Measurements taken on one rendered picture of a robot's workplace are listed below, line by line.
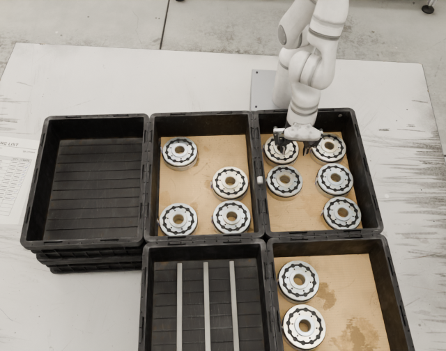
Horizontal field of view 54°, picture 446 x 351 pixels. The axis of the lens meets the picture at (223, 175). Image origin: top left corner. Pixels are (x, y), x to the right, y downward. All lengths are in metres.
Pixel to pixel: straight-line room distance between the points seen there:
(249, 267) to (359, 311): 0.29
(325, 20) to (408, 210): 0.74
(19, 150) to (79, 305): 0.59
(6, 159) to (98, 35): 1.55
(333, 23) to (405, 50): 2.08
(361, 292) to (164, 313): 0.50
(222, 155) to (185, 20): 1.80
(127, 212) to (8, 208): 0.42
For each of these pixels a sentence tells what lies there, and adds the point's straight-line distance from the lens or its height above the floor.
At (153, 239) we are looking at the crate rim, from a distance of 1.09.
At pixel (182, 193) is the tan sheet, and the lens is 1.25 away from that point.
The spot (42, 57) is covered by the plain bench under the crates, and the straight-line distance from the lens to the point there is 1.88.
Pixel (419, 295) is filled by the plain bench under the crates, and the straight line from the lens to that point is 1.39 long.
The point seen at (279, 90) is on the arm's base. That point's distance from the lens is 1.42.
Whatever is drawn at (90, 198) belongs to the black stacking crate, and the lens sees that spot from 1.29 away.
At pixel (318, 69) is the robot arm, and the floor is 1.22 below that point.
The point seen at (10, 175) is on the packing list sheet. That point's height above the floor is 0.70.
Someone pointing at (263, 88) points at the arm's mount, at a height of 0.80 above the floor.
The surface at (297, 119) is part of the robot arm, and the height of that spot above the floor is 1.06.
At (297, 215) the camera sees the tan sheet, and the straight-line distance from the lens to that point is 1.23.
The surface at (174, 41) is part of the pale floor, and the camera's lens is 2.86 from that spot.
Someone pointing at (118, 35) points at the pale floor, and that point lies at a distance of 2.95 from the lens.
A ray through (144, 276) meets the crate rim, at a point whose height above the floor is 0.93.
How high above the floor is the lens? 1.93
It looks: 60 degrees down
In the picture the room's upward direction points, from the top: 1 degrees clockwise
